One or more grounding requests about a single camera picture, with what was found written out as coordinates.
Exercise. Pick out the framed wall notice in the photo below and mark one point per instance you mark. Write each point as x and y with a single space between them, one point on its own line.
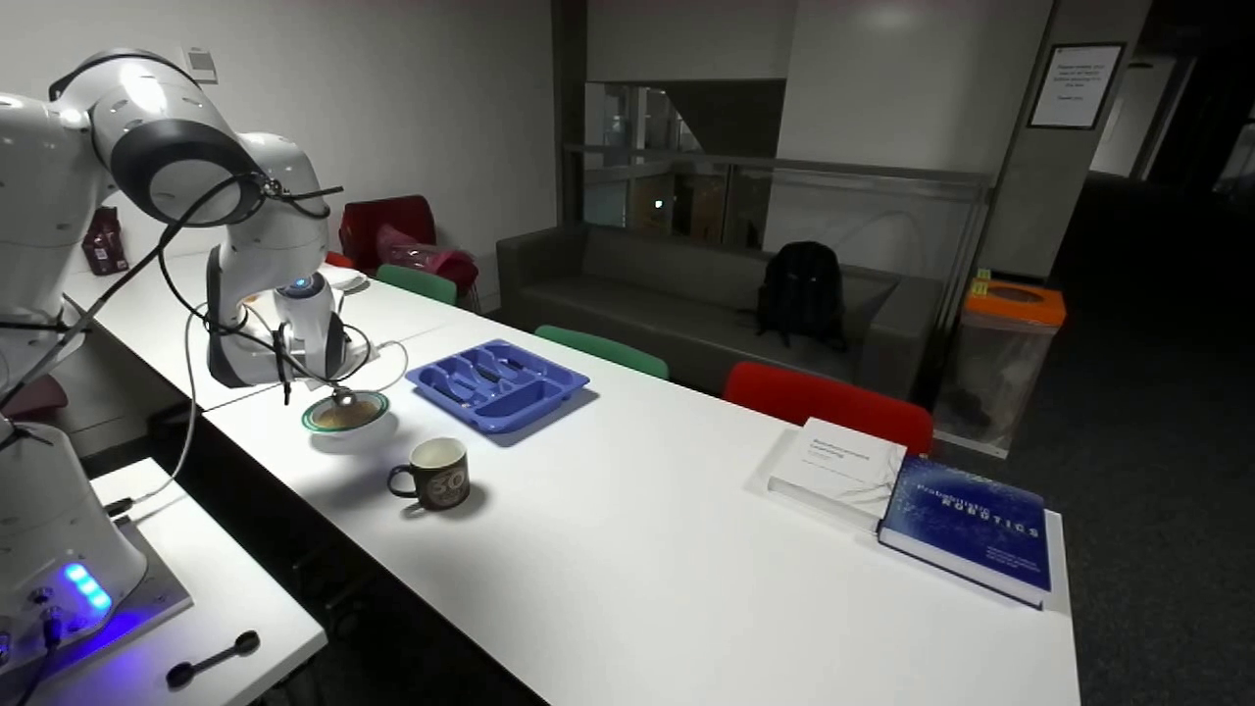
1075 84

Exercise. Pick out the red chair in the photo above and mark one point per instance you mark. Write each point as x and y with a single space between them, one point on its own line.
824 397

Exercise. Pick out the grey sofa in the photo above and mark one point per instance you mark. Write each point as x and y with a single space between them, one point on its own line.
630 296

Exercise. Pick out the green chair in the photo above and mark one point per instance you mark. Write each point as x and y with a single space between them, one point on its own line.
609 350
418 285

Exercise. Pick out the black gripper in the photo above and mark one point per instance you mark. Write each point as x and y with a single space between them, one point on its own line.
337 348

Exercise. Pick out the white wall switch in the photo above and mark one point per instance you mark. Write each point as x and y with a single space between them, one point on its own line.
201 63

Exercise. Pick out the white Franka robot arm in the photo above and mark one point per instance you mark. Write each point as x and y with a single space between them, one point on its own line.
51 198

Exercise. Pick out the blue plastic cutlery tray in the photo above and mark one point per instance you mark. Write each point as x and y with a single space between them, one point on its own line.
502 412

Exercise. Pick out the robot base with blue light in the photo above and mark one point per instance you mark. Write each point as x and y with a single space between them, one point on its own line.
92 608

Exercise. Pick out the dark ceramic mug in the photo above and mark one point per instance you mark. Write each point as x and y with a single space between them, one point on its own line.
441 478

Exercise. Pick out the green rimmed white bowl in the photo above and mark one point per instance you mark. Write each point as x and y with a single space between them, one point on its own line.
319 425

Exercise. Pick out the blue hardcover book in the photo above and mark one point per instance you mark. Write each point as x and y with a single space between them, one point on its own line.
975 522

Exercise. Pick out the glass balustrade with handrail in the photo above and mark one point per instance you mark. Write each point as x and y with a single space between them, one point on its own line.
787 198

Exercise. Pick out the black backpack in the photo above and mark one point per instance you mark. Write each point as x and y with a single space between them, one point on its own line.
803 296

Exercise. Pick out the large silver spoon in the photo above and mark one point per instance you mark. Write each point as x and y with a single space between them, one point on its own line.
354 408

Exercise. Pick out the black dumbbell shaped tool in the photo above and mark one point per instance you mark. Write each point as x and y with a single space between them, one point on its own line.
211 659

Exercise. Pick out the orange lidded bin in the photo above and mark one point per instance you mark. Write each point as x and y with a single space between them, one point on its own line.
1012 308

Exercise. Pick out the dark red armchair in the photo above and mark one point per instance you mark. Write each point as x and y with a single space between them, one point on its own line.
394 228

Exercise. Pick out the brown cereal flakes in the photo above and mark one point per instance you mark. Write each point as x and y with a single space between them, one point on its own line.
368 419

